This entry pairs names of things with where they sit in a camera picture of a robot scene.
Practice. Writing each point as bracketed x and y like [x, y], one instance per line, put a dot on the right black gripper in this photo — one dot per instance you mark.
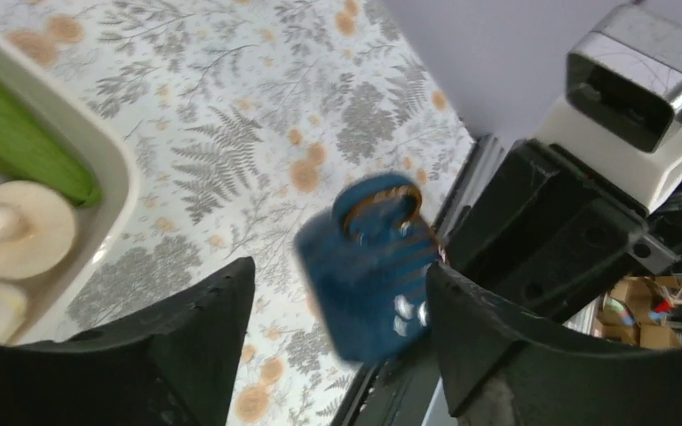
[548, 233]

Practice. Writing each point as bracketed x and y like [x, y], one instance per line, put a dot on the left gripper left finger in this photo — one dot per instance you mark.
[171, 363]

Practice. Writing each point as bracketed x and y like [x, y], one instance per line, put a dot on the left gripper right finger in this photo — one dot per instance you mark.
[501, 364]

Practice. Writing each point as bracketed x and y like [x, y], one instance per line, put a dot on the dark blue mug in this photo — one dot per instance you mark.
[365, 259]

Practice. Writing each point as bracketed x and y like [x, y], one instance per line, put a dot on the white mushroom toy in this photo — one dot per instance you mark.
[38, 228]

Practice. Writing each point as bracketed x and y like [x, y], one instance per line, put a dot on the floral table mat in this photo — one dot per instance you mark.
[245, 119]

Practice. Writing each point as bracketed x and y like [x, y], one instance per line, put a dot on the green leafy vegetable toy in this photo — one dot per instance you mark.
[29, 152]

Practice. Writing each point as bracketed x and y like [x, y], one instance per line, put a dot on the white vegetable tray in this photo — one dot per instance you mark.
[85, 136]

